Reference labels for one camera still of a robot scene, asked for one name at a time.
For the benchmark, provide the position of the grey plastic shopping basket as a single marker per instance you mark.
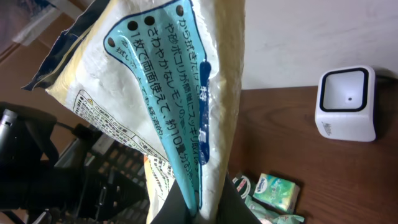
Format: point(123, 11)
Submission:
point(96, 180)

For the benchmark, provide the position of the dark green round-label pack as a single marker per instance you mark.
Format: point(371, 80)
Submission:
point(244, 186)

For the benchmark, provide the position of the white barcode scanner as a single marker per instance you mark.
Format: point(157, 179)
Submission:
point(345, 104)

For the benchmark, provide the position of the teal white tissue pack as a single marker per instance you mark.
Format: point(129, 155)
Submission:
point(276, 192)

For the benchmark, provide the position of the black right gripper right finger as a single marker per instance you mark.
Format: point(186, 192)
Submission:
point(231, 208)

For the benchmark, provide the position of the mint green wipes pack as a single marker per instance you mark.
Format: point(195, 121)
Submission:
point(269, 217)

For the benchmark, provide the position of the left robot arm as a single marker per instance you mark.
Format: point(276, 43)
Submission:
point(25, 147)

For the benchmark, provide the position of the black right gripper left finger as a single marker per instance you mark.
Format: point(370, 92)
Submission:
point(174, 209)

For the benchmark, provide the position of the large beige snack bag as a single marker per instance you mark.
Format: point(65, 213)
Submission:
point(163, 77)

